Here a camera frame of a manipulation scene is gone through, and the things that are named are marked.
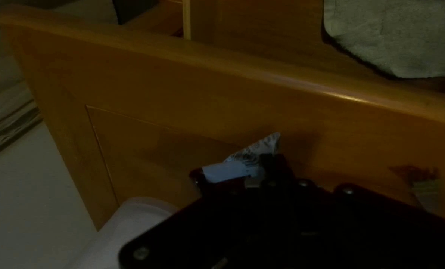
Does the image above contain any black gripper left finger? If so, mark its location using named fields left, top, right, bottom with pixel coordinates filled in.
left=188, top=166, right=209, bottom=188

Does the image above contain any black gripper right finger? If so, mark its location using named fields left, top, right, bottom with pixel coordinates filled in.
left=260, top=151, right=297, bottom=191

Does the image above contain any small blue white object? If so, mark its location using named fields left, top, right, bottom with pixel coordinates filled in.
left=200, top=130, right=283, bottom=185

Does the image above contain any wooden drawer with grey cloth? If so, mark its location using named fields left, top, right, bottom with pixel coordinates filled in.
left=0, top=0, right=445, bottom=230

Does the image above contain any white rounded plastic object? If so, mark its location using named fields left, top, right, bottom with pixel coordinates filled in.
left=67, top=196, right=183, bottom=269

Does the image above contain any grey folded cloth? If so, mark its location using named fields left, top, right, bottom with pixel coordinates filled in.
left=322, top=0, right=445, bottom=81

